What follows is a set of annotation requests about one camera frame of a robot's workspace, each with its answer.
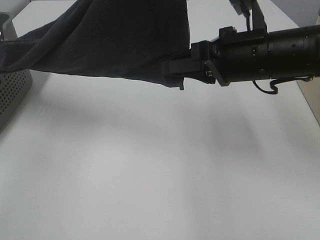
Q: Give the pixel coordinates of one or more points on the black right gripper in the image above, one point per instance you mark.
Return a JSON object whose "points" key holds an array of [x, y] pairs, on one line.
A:
{"points": [[232, 57]]}

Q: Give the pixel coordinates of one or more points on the dark navy towel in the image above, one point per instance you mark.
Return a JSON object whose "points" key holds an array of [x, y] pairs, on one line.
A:
{"points": [[127, 39]]}

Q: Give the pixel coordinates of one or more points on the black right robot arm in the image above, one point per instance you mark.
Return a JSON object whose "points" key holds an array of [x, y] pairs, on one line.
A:
{"points": [[293, 54]]}

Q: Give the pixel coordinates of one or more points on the beige box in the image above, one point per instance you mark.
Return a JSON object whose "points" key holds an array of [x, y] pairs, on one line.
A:
{"points": [[311, 92]]}

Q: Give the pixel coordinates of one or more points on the grey perforated plastic basket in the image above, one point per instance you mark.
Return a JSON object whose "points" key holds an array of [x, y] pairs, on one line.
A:
{"points": [[13, 86]]}

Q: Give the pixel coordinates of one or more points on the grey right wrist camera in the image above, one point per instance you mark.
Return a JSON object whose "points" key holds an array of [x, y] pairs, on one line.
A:
{"points": [[250, 9]]}

